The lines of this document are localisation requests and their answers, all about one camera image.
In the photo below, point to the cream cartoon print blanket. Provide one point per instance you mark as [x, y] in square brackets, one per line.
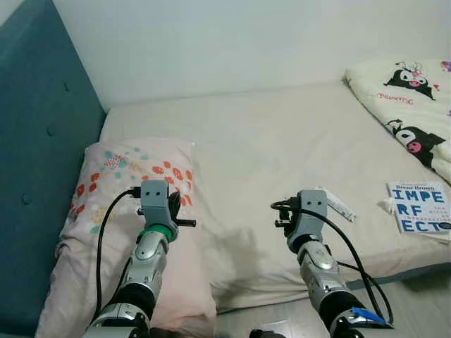
[402, 105]

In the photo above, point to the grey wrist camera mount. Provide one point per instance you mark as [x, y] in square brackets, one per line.
[311, 211]
[153, 201]

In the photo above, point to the grey robot right leg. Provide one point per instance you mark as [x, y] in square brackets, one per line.
[271, 331]

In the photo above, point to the crumpled white tissue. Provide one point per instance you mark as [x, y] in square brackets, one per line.
[386, 205]

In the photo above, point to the white book blue letters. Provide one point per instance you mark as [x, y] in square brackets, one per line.
[419, 208]

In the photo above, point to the dark bed frame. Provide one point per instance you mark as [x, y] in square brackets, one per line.
[430, 273]

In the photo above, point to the cream sheeted bed mattress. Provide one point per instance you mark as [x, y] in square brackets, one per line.
[268, 141]

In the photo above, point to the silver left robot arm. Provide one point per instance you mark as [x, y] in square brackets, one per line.
[144, 260]

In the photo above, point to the teal upholstered headboard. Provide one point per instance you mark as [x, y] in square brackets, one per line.
[42, 141]

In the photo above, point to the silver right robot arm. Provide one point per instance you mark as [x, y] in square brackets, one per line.
[320, 267]

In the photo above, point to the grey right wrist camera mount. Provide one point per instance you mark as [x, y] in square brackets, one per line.
[311, 211]

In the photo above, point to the pink patterned pillow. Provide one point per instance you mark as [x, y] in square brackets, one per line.
[127, 282]

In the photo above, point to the white ointment tube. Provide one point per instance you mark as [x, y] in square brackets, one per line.
[338, 204]

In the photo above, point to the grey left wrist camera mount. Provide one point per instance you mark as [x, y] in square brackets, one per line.
[153, 201]

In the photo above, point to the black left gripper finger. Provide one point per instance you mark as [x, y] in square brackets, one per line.
[175, 205]

